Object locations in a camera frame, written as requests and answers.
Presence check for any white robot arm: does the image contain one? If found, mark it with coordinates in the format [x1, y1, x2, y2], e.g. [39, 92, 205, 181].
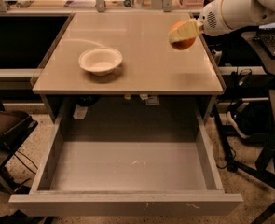
[168, 0, 275, 44]

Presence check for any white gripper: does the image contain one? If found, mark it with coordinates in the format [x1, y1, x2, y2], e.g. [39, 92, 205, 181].
[168, 0, 236, 44]

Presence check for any beige counter cabinet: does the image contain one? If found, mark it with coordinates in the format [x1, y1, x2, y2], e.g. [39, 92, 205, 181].
[30, 11, 227, 123]

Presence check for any grey open drawer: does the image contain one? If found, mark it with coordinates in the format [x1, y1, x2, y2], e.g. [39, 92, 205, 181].
[9, 96, 242, 217]

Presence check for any orange fruit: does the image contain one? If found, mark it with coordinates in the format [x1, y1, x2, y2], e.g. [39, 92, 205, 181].
[168, 21, 197, 51]

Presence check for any black laptop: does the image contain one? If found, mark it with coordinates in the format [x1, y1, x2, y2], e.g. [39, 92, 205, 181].
[256, 22, 275, 59]

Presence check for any white paper bowl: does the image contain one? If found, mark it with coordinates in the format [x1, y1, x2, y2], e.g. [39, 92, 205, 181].
[78, 47, 123, 76]

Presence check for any black tray on left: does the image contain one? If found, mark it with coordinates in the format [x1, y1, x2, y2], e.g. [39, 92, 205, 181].
[0, 101, 37, 150]

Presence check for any white label card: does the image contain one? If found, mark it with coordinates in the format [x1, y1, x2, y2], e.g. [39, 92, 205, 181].
[73, 105, 88, 119]

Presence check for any dark side table right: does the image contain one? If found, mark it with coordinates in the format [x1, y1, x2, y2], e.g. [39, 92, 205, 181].
[241, 32, 275, 76]

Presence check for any black floor cable left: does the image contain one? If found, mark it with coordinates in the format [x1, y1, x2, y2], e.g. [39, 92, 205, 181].
[13, 149, 39, 175]

